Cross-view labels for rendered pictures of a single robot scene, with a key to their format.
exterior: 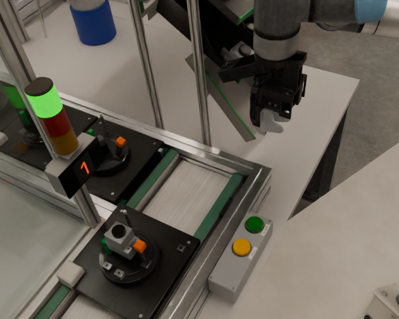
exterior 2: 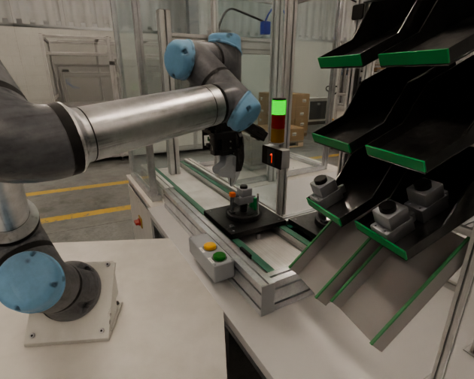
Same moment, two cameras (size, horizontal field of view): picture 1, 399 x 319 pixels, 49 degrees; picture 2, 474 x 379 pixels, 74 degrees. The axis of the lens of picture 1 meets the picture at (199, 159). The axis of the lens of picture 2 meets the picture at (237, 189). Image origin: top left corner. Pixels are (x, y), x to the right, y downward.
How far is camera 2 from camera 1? 136 cm
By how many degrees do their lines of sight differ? 90
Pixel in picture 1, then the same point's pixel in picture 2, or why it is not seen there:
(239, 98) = (338, 258)
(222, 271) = (204, 237)
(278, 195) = (251, 319)
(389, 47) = not seen: outside the picture
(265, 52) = not seen: hidden behind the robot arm
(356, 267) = (147, 325)
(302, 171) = (265, 352)
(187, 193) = (281, 256)
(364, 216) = (176, 365)
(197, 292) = (202, 227)
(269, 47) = not seen: hidden behind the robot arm
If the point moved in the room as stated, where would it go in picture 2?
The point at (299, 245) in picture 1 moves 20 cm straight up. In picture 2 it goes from (196, 306) to (193, 246)
